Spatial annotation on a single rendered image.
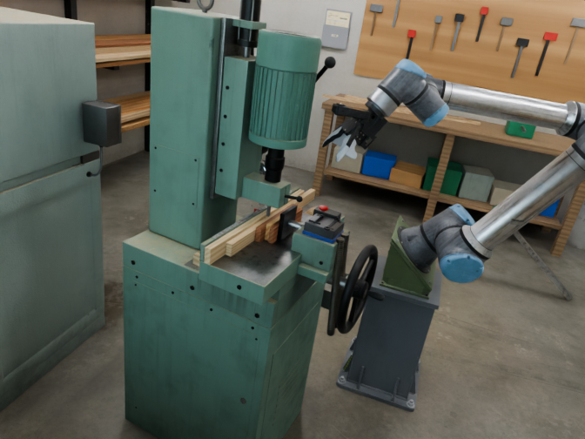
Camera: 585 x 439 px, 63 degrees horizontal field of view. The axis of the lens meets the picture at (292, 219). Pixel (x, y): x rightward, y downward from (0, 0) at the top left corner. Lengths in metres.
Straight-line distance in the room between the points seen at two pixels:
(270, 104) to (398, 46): 3.35
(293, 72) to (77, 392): 1.59
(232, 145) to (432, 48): 3.34
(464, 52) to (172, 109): 3.43
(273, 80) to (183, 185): 0.46
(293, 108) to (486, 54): 3.39
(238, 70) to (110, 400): 1.45
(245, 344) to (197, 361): 0.23
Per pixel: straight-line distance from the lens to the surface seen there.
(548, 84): 4.68
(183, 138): 1.51
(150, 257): 1.60
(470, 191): 4.36
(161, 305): 1.65
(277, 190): 1.45
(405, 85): 1.49
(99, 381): 2.32
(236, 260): 1.36
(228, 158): 1.47
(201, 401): 1.78
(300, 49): 1.32
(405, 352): 2.21
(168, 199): 1.61
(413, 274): 2.03
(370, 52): 4.67
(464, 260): 1.83
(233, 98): 1.43
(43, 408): 2.25
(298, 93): 1.34
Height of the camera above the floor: 1.58
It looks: 24 degrees down
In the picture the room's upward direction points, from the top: 8 degrees clockwise
